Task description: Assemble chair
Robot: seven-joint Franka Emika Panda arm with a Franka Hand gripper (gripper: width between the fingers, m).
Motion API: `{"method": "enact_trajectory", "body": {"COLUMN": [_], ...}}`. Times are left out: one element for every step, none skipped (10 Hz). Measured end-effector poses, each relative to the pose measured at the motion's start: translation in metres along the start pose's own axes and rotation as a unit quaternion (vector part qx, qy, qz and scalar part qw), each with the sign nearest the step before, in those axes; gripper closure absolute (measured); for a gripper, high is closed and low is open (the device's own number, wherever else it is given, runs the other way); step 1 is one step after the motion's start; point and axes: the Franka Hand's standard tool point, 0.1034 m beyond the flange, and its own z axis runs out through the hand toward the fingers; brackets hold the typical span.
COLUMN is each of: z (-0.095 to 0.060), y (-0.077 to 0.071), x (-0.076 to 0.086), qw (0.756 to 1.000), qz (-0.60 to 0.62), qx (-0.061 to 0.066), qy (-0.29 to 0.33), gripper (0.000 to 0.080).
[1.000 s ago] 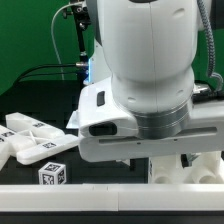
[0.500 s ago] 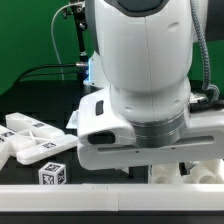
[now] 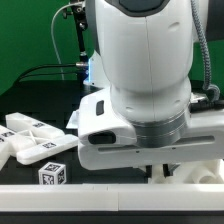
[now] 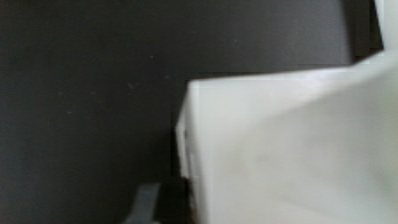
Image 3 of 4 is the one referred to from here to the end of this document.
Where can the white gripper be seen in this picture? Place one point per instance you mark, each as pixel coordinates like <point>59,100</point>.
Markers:
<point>203,140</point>

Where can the white chair seat block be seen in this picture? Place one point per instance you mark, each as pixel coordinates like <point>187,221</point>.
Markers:
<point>200,172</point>

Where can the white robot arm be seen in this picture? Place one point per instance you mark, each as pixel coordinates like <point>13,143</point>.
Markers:
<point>145,116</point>

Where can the white base tag sheet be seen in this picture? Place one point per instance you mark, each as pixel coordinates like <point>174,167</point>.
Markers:
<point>73,120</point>

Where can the small white tagged cube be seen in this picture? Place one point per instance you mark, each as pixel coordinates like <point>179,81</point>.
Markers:
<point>52,174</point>

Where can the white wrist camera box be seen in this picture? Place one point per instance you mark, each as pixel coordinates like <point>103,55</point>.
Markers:
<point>99,124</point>

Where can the white front fence rail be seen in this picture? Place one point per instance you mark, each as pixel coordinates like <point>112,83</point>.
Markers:
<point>112,197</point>

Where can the white chair back frame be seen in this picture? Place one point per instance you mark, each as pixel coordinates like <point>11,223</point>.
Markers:
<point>30,140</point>

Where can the black camera stand pole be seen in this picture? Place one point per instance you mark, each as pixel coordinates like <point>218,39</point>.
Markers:
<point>78,12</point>

